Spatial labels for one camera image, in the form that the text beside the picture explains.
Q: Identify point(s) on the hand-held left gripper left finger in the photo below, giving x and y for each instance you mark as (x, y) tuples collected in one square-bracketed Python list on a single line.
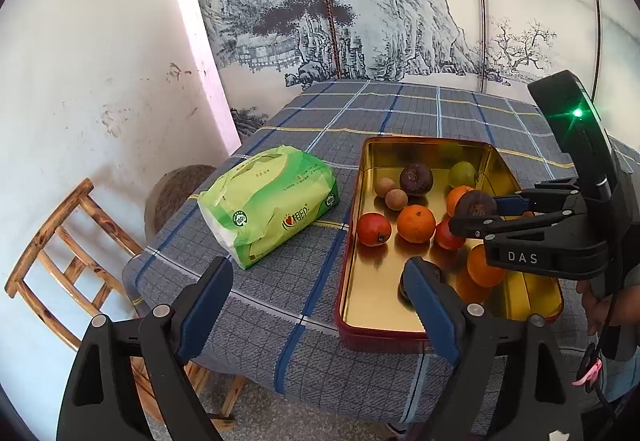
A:
[(210, 301)]

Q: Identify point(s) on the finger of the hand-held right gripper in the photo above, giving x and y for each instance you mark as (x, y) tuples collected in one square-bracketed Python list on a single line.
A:
[(480, 227), (507, 204)]

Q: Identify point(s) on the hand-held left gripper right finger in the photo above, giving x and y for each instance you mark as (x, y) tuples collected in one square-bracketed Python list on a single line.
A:
[(430, 306)]

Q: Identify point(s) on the dark brown passion fruit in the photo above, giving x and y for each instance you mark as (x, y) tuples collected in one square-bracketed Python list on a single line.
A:
[(475, 205), (401, 290), (416, 179)]

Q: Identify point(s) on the large orange mandarin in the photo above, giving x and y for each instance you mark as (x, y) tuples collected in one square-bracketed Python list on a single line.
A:
[(484, 267)]

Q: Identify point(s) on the red and gold tin box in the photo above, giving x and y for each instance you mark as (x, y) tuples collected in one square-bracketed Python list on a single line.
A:
[(380, 301)]

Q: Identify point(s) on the green fruit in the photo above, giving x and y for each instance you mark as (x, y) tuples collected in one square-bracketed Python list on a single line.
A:
[(461, 173)]

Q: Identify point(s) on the brown longan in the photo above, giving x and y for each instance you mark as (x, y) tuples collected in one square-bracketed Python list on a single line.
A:
[(385, 186), (395, 199)]

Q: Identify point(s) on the red fruit with stem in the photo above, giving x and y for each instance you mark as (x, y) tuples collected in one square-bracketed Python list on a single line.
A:
[(372, 228)]

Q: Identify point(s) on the person's right forearm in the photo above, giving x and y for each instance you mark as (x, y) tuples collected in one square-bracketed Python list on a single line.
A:
[(627, 303)]

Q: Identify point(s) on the person's right hand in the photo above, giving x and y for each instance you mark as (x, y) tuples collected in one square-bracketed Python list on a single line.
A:
[(597, 313)]

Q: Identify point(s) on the grey plaid tablecloth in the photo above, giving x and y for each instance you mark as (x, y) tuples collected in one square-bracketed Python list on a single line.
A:
[(280, 311)]

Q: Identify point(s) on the brown round object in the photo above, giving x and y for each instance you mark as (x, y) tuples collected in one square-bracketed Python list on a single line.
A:
[(175, 196)]

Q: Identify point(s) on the green tissue pack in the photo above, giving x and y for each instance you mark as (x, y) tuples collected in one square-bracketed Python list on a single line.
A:
[(270, 206)]

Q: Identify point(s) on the wooden chair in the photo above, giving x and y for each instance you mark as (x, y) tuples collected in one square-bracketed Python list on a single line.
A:
[(50, 241)]

